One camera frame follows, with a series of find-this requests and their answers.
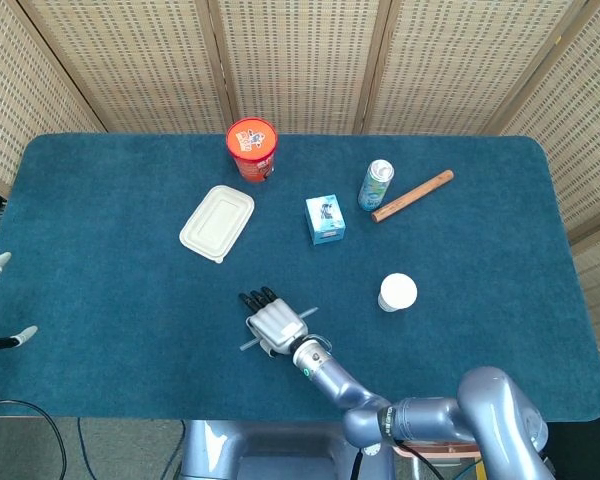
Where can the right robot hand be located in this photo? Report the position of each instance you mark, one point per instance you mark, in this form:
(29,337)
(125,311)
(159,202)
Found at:
(277,322)

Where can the blue-grey robot torso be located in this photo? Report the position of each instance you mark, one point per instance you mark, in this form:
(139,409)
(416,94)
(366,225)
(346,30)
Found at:
(280,450)

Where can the light blue cardboard box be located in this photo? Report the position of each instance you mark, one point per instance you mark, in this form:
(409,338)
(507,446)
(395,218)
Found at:
(325,220)

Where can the white paper cup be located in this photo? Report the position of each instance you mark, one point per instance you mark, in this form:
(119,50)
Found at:
(397,290)

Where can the wooden rolling pin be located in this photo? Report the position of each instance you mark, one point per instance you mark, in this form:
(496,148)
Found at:
(412,196)

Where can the blue fabric tablecloth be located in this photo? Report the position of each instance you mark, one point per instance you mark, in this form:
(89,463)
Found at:
(105,300)

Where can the orange instant noodle cup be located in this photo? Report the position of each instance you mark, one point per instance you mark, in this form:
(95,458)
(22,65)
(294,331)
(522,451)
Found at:
(250,140)

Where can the tall drink can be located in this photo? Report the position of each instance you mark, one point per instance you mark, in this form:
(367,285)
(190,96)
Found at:
(372,192)

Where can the thin grey stick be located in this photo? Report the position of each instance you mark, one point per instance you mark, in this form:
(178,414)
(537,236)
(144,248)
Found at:
(310,312)

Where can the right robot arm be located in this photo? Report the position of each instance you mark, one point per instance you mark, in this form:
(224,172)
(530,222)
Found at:
(340,385)

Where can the white rectangular food container lid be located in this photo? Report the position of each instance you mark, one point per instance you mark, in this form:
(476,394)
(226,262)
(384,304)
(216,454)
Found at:
(215,222)

